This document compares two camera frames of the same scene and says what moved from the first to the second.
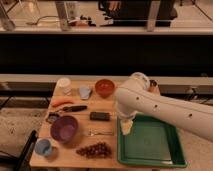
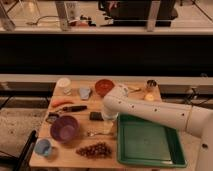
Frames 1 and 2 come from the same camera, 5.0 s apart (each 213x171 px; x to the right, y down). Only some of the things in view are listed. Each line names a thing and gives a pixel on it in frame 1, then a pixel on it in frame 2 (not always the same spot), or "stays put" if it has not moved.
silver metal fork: [93, 133] stays put
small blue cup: [84, 92] stays put
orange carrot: [60, 102] stays put
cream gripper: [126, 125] -> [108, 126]
